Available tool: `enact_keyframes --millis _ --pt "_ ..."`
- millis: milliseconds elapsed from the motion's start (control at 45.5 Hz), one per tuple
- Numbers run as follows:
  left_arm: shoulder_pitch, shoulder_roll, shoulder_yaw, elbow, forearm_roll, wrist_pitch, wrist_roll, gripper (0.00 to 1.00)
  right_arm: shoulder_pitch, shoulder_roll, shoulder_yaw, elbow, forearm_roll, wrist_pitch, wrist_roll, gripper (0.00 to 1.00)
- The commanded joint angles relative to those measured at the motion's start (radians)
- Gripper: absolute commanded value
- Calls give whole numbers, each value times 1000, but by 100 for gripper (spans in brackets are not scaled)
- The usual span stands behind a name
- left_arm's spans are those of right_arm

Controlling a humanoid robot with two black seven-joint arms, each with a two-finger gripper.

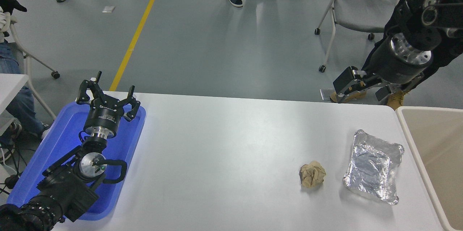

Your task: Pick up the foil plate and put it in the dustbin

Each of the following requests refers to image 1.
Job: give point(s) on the silver foil tray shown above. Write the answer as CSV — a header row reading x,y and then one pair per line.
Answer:
x,y
370,167

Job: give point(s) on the large pale bin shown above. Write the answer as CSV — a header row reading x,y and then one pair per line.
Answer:
x,y
439,144

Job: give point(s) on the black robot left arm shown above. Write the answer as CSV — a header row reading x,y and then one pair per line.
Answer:
x,y
68,191

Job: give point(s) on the grey floor sheet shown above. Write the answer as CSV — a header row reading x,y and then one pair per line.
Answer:
x,y
325,94

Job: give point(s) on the grey office chair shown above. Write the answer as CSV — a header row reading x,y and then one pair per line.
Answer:
x,y
358,10

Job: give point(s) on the crumpled tan paper ball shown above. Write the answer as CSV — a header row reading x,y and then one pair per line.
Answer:
x,y
313,175

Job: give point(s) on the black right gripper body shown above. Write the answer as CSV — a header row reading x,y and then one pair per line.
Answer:
x,y
392,66

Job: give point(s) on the white-framed chair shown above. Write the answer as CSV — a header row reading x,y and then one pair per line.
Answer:
x,y
29,64

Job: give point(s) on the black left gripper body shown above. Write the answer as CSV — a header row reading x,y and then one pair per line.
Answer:
x,y
103,117

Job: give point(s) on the white side table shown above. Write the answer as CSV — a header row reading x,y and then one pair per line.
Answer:
x,y
9,86

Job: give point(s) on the blue plastic tray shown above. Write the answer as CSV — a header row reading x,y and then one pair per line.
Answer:
x,y
65,137

